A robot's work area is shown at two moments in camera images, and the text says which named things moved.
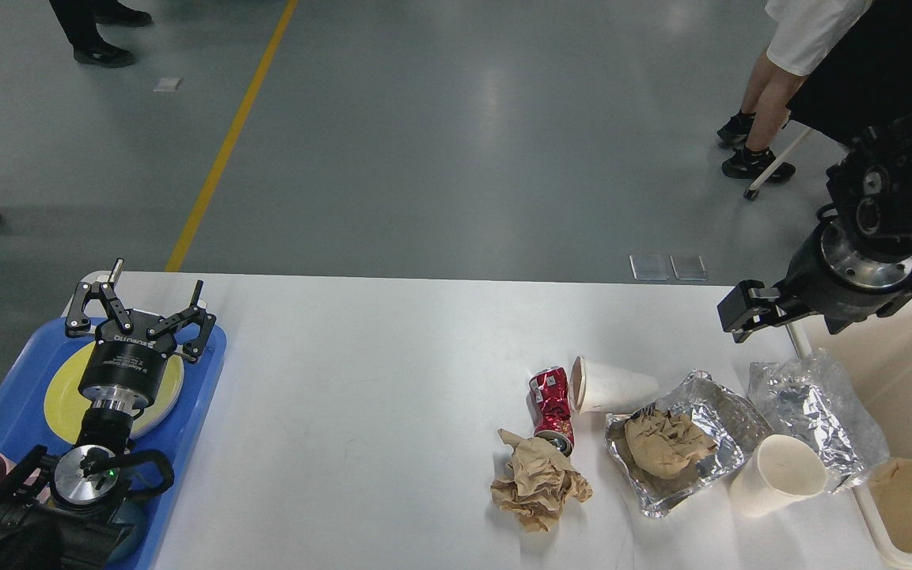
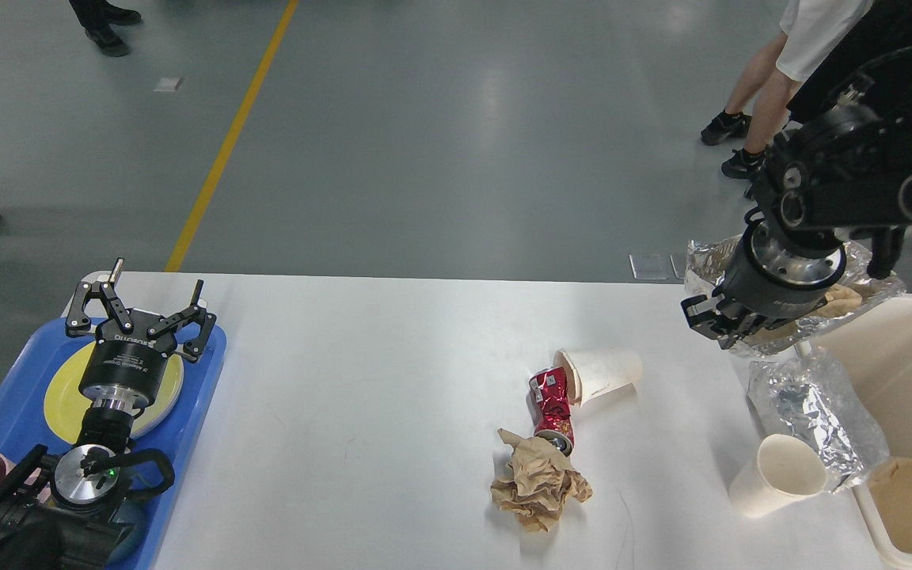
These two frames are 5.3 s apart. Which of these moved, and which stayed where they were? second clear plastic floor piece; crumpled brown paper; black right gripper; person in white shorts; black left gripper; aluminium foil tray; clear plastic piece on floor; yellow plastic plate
Moved: black right gripper; aluminium foil tray
Stayed: crumpled brown paper; person in white shorts; clear plastic piece on floor; second clear plastic floor piece; yellow plastic plate; black left gripper
